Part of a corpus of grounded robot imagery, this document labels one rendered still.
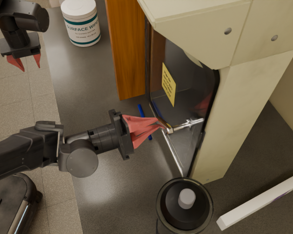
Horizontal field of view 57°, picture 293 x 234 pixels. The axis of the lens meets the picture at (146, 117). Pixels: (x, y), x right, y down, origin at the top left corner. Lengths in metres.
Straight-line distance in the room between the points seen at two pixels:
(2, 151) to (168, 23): 0.33
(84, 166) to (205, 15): 0.33
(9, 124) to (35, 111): 0.20
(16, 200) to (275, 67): 1.46
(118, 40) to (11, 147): 0.41
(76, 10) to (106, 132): 0.63
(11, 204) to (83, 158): 1.18
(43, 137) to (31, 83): 1.93
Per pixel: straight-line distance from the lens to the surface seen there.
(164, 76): 0.64
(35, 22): 0.73
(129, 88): 0.91
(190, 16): 0.30
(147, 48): 0.73
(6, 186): 1.72
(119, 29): 0.75
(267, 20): 0.37
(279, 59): 0.45
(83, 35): 1.13
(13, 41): 0.80
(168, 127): 0.56
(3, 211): 1.67
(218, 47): 0.35
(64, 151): 0.51
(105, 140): 0.57
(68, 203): 1.82
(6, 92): 2.48
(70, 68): 1.09
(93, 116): 0.92
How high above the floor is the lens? 1.67
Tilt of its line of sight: 55 degrees down
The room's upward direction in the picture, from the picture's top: straight up
